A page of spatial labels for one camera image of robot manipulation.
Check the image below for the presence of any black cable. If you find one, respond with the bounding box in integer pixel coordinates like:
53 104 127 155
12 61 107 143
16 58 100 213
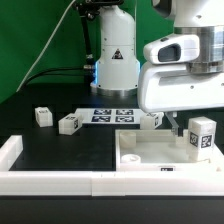
25 67 86 86

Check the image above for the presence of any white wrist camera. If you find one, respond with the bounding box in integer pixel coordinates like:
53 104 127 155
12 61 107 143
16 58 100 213
143 34 200 65

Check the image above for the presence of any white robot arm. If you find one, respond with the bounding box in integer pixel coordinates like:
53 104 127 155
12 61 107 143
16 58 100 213
91 0 224 117

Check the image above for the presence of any white cable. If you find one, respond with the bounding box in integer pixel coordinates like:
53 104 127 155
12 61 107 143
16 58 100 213
15 0 78 93

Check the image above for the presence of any white square tabletop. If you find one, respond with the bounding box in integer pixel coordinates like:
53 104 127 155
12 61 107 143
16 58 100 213
115 129 224 172

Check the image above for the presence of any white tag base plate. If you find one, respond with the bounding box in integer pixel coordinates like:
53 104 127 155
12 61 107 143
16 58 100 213
75 108 144 124

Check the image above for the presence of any white U-shaped fence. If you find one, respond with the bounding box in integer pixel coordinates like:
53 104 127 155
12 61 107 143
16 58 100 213
0 135 224 196

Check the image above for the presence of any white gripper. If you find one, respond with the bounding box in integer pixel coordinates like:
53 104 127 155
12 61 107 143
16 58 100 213
138 62 224 137

